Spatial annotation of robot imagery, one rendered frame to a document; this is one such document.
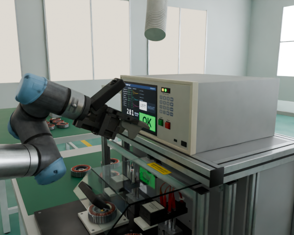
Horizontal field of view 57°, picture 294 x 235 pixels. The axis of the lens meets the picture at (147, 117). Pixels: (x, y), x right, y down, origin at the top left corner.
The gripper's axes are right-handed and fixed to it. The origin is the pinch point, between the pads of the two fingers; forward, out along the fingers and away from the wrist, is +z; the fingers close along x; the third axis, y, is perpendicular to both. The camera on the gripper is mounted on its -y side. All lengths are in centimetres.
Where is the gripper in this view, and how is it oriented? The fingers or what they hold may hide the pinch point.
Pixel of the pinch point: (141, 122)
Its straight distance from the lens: 83.1
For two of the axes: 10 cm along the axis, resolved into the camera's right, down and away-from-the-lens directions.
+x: 5.3, 1.7, -8.3
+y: -3.6, 9.3, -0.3
